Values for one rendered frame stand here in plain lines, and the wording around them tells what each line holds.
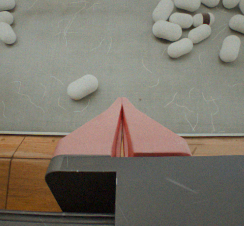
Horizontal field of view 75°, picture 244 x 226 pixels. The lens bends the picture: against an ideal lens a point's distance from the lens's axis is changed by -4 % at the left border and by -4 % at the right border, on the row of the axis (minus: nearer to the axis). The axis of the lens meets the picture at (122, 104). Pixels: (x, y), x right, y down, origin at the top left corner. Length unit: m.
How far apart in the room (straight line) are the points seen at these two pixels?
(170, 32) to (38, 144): 0.21
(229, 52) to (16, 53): 0.28
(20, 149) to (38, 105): 0.06
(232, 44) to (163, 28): 0.09
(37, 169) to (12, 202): 0.04
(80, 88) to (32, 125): 0.08
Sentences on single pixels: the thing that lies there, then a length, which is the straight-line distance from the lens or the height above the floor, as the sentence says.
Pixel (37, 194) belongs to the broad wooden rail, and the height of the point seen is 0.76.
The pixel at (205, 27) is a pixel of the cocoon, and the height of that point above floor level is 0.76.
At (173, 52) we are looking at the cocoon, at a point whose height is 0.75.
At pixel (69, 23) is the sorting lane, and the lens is 0.27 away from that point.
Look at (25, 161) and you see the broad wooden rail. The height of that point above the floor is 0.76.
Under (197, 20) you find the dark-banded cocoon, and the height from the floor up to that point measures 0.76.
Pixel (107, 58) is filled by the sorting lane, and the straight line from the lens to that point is 0.23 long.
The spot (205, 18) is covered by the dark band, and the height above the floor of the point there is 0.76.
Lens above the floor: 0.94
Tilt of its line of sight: 77 degrees down
